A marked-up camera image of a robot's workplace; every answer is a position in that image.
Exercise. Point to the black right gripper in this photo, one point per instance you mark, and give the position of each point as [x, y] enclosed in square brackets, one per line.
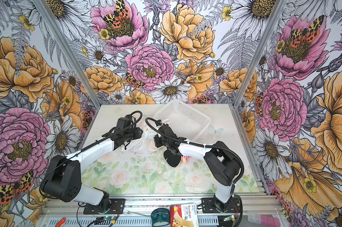
[156, 138]

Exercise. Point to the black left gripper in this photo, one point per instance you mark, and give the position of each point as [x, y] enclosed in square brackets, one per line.
[137, 130]

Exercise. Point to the white plastic bag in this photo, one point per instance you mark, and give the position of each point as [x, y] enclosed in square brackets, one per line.
[146, 144]

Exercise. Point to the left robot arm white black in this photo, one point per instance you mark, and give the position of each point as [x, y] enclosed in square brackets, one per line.
[63, 179]

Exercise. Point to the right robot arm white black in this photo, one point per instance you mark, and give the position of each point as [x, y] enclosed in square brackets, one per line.
[224, 164]

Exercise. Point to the white plastic mesh basket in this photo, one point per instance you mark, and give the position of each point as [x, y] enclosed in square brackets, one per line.
[184, 120]

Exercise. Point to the teal round tape dispenser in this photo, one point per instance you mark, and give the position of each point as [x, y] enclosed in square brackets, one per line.
[160, 217]

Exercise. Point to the red white bandage box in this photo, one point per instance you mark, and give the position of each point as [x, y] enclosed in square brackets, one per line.
[184, 215]

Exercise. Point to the pink transparent packet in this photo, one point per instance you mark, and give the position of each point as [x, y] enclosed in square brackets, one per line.
[264, 220]

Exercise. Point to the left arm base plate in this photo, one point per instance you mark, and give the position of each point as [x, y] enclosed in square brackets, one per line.
[112, 206]

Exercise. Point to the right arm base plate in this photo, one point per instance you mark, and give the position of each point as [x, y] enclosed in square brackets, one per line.
[213, 205]

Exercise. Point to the aluminium corner post left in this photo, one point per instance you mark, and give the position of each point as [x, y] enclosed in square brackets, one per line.
[59, 36]

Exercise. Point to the aluminium corner post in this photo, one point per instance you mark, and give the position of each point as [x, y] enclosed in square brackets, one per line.
[59, 36]
[272, 23]

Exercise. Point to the red handled tool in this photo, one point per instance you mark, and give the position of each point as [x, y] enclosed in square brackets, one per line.
[61, 222]

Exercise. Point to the aluminium corner post right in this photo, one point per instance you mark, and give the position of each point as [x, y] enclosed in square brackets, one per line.
[272, 23]

